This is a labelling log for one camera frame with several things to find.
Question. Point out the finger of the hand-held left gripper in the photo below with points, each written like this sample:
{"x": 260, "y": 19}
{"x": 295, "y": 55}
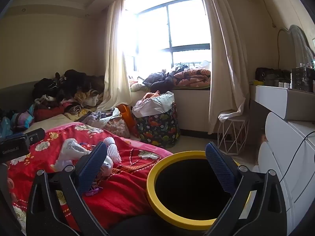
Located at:
{"x": 37, "y": 136}

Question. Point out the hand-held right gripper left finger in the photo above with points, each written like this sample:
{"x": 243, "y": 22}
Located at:
{"x": 94, "y": 167}

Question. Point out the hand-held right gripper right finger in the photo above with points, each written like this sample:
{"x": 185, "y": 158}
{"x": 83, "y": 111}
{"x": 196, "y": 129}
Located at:
{"x": 219, "y": 167}

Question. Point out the white foam net bundle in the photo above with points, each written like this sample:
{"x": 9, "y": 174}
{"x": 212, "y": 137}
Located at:
{"x": 71, "y": 148}

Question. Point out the yellow rimmed black trash bin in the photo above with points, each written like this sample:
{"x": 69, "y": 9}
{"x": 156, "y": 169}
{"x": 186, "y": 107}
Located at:
{"x": 150, "y": 186}

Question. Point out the beige bed sheet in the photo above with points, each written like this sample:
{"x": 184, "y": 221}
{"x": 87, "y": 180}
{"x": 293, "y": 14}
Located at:
{"x": 49, "y": 122}

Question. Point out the purple plastic item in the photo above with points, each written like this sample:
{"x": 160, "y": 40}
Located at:
{"x": 93, "y": 191}

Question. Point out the red floral blanket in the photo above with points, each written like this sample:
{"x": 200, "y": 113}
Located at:
{"x": 128, "y": 189}

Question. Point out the floral fabric bag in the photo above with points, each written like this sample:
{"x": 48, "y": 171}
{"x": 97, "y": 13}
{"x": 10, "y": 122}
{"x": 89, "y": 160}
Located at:
{"x": 115, "y": 127}

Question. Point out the grey bed headboard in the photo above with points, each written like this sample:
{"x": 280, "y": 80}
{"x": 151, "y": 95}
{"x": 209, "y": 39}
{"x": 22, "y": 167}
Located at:
{"x": 14, "y": 91}

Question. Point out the orange bag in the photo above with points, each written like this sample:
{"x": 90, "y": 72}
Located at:
{"x": 125, "y": 115}

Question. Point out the pile of clothes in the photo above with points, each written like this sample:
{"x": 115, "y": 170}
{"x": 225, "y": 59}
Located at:
{"x": 73, "y": 83}

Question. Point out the white drawer chest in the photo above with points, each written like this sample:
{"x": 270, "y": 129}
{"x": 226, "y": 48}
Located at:
{"x": 278, "y": 132}

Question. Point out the dinosaur print laundry basket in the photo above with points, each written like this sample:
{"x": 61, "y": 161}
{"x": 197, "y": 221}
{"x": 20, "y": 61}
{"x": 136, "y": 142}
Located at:
{"x": 157, "y": 130}

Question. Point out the white grey vanity desk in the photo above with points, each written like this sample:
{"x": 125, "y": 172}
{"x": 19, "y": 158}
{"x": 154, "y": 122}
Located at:
{"x": 270, "y": 95}

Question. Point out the white plastic bag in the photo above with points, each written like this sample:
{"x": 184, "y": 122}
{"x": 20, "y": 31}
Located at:
{"x": 157, "y": 103}

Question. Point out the orange patterned quilt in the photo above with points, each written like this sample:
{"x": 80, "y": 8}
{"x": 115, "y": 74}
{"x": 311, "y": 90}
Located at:
{"x": 194, "y": 77}

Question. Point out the yellow flat box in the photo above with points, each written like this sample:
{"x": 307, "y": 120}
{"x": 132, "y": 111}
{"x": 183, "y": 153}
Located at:
{"x": 257, "y": 82}

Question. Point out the cream curtain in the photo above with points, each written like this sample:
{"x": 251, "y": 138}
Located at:
{"x": 115, "y": 66}
{"x": 226, "y": 66}

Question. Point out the black bag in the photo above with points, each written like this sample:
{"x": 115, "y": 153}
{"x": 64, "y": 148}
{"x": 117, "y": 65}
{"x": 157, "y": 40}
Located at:
{"x": 268, "y": 75}

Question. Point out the dark puffer jacket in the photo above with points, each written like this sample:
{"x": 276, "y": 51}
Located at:
{"x": 157, "y": 81}

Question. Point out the clear acrylic organizer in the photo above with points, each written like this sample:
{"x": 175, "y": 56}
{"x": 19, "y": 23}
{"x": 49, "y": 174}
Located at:
{"x": 301, "y": 78}

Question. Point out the wavy edged mirror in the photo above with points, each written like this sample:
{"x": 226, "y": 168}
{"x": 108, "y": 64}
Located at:
{"x": 299, "y": 44}

